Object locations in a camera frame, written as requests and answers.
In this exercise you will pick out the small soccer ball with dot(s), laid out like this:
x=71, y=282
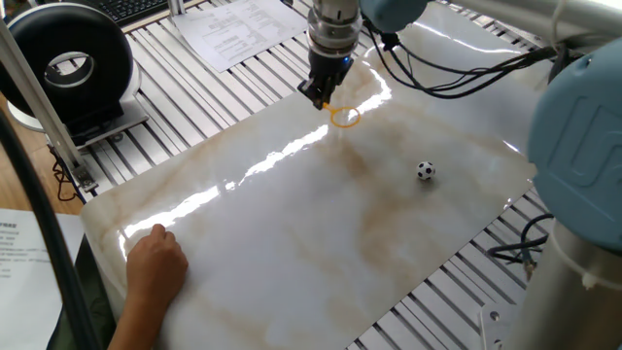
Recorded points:
x=425, y=171

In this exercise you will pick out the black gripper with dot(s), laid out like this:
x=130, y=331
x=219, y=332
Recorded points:
x=330, y=68

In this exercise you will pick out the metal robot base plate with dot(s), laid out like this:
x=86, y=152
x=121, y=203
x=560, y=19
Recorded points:
x=495, y=330

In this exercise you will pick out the bare human hand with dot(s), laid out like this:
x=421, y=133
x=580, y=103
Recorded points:
x=155, y=272

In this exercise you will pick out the black keyboard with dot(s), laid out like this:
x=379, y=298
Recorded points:
x=126, y=10

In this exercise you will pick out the dark green fabric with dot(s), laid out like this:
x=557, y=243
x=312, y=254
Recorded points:
x=97, y=301

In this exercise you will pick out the printed paper sheet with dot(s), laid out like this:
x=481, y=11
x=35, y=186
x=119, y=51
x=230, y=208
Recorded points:
x=24, y=291
x=233, y=34

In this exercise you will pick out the silver metal stand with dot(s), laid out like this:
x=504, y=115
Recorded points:
x=176, y=6

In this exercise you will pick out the marble pattern table sheet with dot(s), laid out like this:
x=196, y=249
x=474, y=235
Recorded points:
x=301, y=243

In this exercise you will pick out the bare human forearm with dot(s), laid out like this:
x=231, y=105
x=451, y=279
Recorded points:
x=136, y=330

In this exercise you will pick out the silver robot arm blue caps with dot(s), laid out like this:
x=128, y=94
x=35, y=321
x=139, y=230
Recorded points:
x=583, y=146

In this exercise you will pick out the aluminium frame profile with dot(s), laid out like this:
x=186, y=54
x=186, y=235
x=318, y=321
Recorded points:
x=44, y=116

